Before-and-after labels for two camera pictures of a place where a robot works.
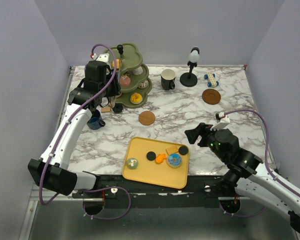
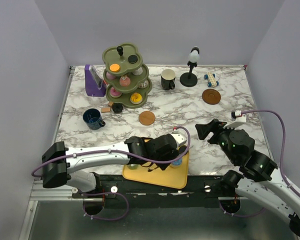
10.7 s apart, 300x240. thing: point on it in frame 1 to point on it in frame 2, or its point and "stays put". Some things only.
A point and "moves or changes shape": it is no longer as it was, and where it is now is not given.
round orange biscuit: [117, 64] moves or changes shape
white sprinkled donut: [143, 84] stays put
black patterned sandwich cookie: [183, 150] stays put
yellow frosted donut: [136, 98] stays put
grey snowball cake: [138, 71] stays put
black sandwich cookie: [151, 155] moves or changes shape
